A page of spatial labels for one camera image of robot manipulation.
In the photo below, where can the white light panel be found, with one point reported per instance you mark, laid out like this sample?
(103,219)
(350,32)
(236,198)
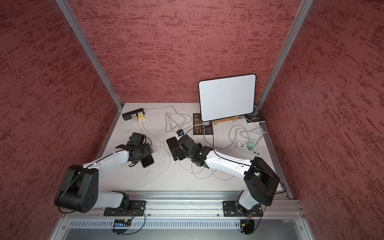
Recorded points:
(227,97)

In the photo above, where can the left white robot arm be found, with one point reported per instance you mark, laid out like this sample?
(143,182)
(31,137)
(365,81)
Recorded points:
(79,190)

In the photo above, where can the white power strip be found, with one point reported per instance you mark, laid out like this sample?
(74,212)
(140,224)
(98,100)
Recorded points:
(243,147)

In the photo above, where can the pink charger plug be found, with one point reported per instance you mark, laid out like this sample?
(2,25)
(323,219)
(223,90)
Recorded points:
(134,118)

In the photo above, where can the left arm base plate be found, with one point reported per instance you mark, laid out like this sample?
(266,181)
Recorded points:
(127,209)

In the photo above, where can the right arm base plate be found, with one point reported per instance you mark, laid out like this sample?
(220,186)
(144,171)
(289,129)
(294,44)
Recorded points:
(231,209)

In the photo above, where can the black power strip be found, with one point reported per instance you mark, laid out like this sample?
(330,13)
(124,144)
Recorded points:
(135,113)

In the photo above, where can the phone pink case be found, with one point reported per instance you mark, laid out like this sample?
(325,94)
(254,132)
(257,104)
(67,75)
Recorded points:
(147,161)

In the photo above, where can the dark book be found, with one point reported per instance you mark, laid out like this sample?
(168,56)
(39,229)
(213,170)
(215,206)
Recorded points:
(201,128)

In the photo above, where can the wooden panel stand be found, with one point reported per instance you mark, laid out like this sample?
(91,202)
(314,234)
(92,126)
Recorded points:
(233,119)

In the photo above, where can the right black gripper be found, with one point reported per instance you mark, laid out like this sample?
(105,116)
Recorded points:
(181,156)

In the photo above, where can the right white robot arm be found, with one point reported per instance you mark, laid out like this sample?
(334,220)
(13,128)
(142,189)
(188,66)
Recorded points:
(260,179)

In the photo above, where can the green charger plug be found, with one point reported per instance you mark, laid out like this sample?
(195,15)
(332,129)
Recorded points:
(251,145)

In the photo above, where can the phone green case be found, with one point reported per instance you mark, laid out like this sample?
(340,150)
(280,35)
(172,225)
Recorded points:
(173,146)

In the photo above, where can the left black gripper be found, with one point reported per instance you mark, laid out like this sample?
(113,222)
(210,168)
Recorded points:
(147,150)

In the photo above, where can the aluminium frame rail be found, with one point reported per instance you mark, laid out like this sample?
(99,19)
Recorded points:
(284,219)

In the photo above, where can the small black booklet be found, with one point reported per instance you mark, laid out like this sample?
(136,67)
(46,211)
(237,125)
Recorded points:
(256,118)

